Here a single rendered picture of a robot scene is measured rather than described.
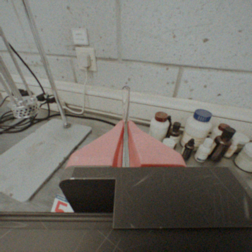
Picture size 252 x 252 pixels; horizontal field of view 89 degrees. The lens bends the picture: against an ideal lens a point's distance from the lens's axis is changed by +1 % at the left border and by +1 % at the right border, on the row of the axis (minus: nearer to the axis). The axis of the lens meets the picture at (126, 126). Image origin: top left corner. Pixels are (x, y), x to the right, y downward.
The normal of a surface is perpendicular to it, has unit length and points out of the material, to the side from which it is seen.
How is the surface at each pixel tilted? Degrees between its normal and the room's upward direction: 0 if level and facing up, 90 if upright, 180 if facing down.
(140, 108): 90
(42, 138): 0
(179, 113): 90
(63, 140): 0
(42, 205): 0
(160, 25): 90
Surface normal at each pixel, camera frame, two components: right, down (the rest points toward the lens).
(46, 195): 0.00, -0.79
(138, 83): -0.34, 0.57
